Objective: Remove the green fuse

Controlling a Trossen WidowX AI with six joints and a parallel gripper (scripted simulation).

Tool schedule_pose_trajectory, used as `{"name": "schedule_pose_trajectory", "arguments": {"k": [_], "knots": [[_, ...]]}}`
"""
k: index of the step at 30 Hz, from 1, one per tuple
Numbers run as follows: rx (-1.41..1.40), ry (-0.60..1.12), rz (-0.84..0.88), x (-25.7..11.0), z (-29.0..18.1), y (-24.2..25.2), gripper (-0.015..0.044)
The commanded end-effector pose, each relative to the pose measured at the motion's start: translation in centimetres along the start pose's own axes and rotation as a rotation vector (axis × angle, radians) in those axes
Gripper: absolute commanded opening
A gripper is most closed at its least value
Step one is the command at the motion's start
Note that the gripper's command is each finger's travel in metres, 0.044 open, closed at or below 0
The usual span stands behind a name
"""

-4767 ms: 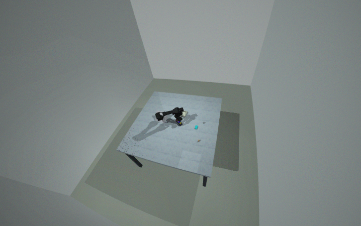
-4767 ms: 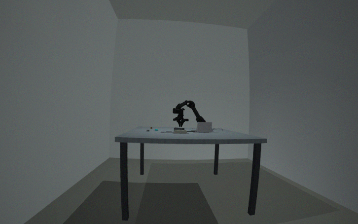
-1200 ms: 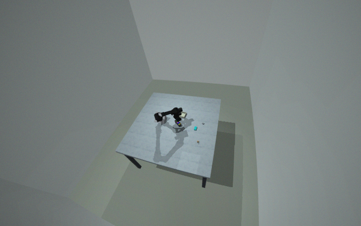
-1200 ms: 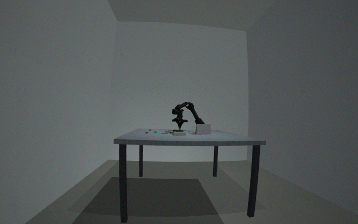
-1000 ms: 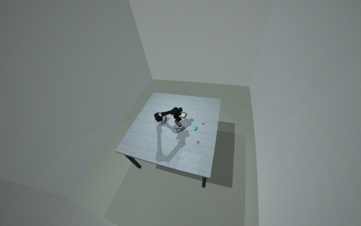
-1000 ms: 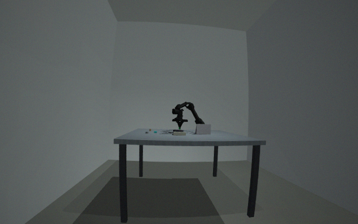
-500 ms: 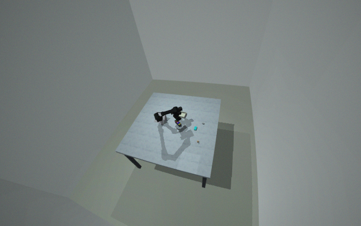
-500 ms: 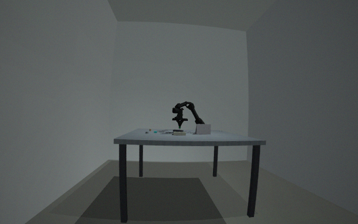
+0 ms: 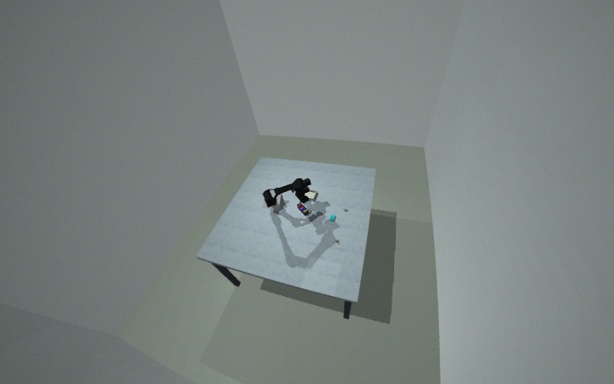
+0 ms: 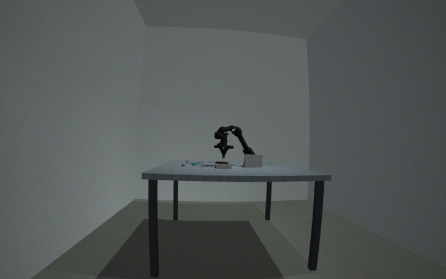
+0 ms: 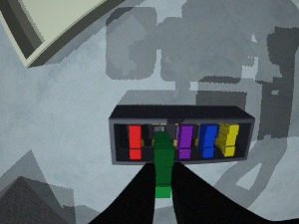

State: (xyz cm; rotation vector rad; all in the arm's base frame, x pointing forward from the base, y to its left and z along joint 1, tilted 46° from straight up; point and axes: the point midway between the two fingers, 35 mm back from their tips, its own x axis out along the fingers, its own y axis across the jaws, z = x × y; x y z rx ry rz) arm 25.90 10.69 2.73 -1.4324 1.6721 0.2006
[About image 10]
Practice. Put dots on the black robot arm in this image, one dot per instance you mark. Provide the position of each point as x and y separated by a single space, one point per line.
220 134

